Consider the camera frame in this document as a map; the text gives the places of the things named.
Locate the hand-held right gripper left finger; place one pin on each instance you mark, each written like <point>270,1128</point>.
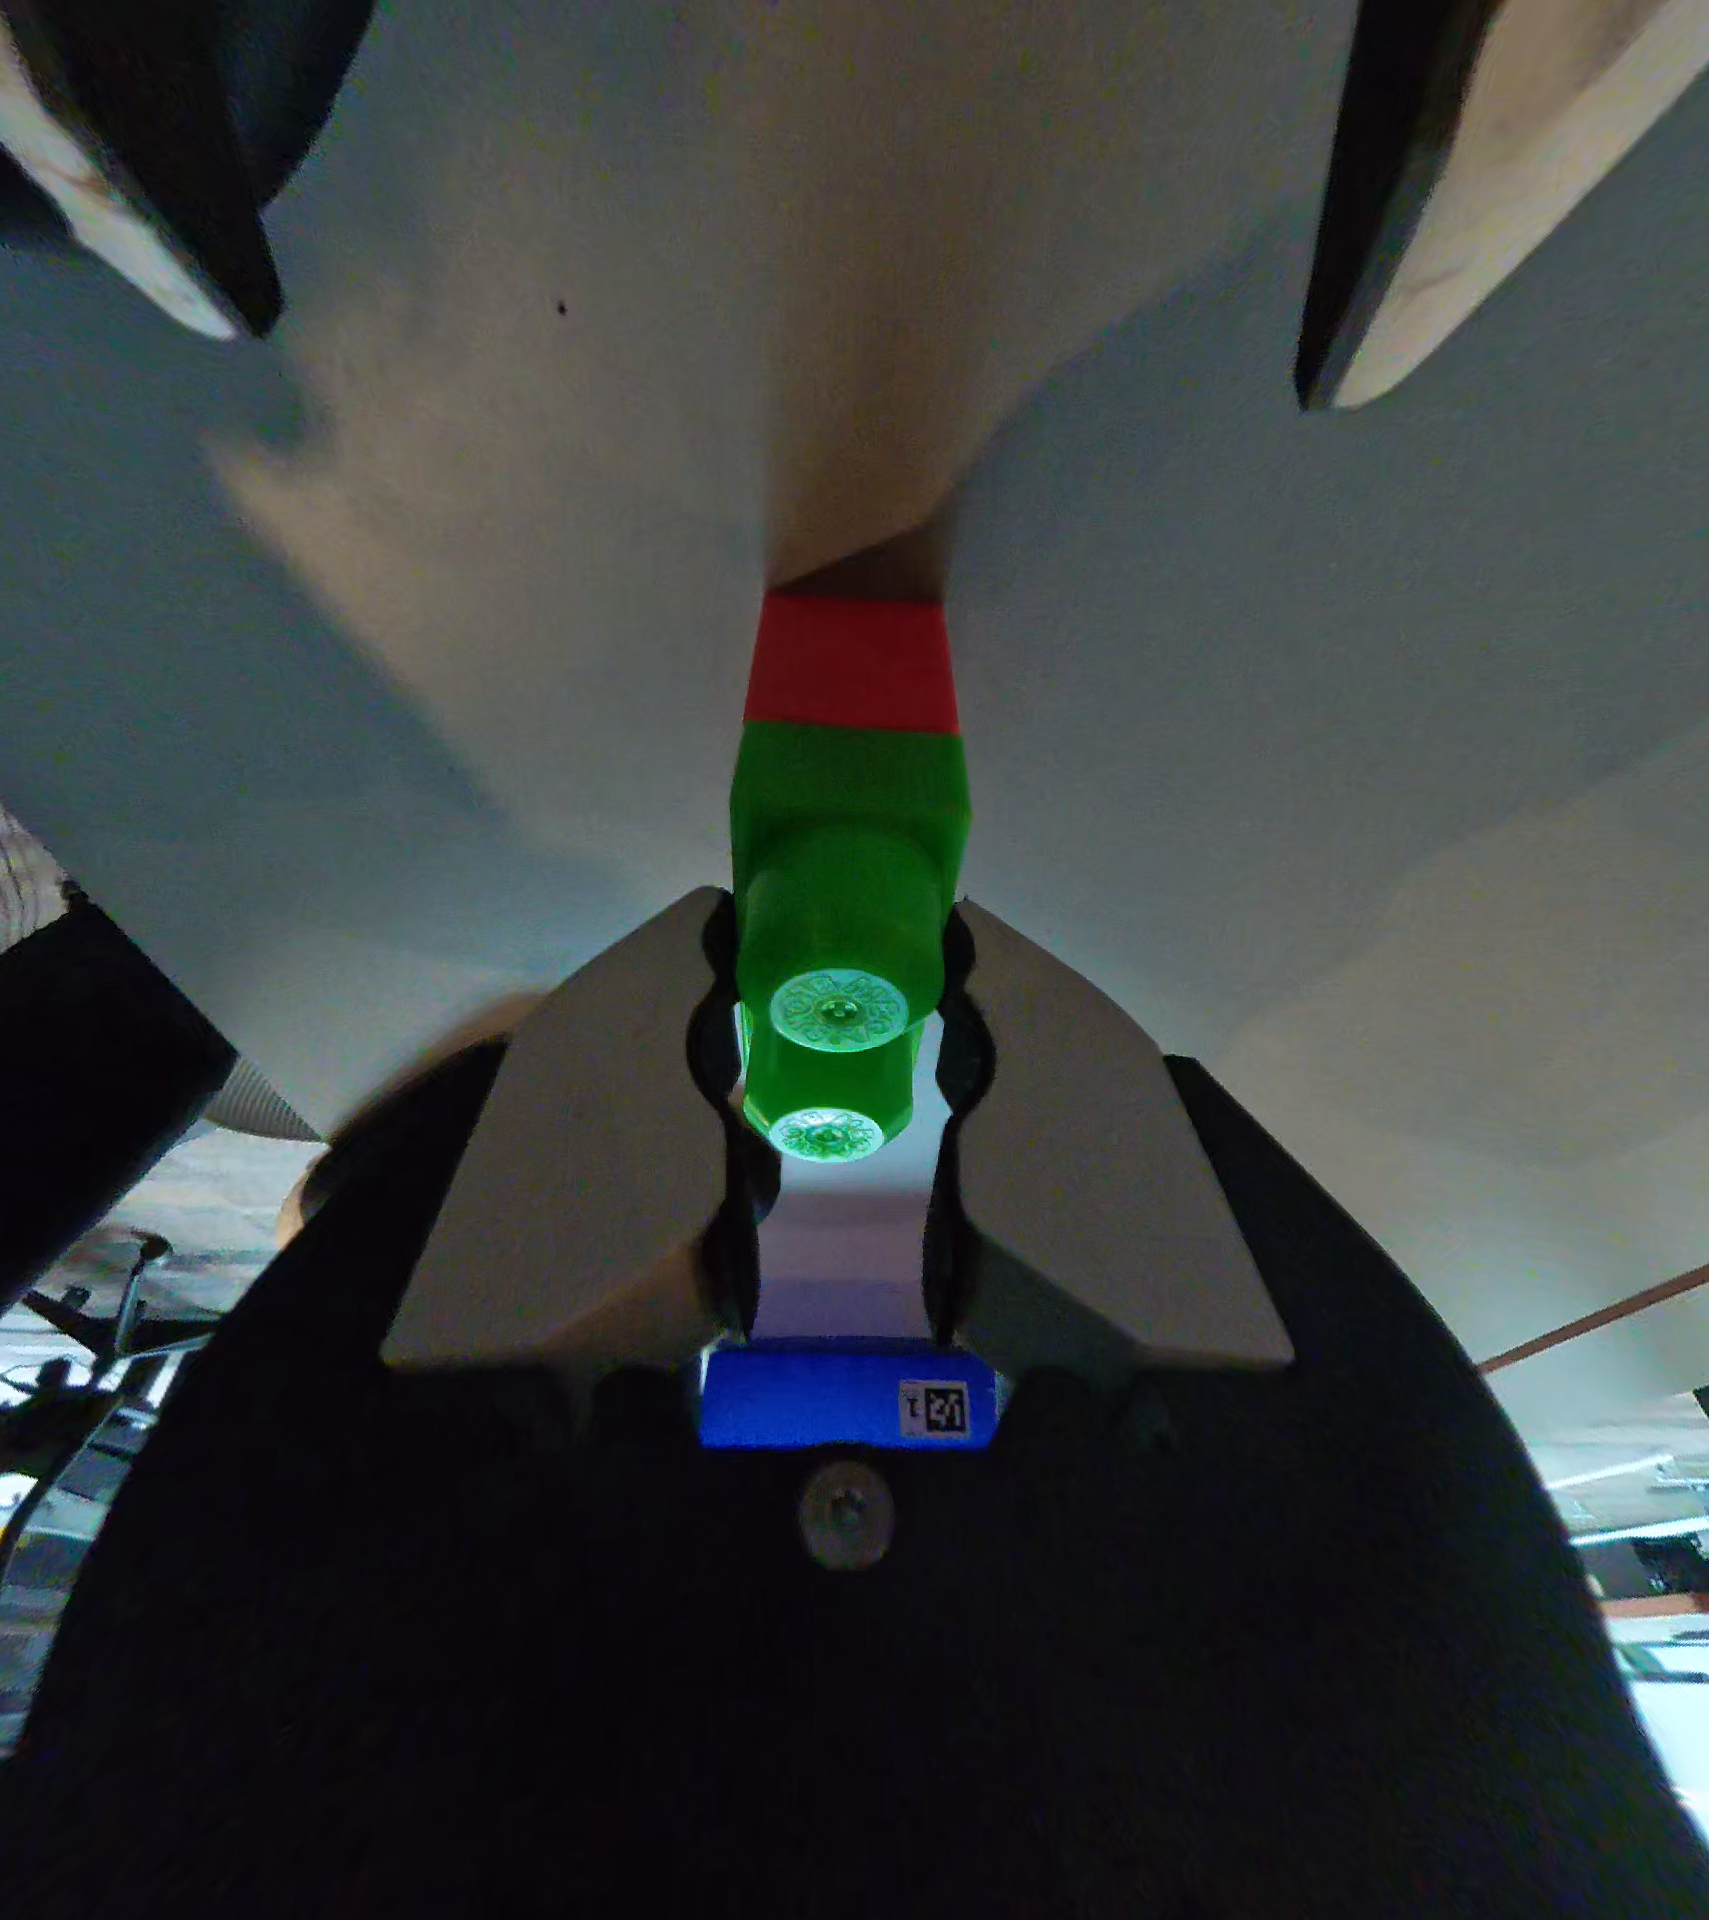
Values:
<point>570,1200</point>

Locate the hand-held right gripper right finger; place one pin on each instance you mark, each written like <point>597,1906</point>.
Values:
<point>1108,1200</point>

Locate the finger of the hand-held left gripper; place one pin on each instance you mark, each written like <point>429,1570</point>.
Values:
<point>150,151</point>
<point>1575,151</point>

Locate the blue bin with white label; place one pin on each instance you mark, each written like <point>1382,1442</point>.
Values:
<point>794,1396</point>

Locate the green two-stud mega block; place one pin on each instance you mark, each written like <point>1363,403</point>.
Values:
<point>849,871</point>

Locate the red single-stud mega block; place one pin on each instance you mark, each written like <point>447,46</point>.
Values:
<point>854,661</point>

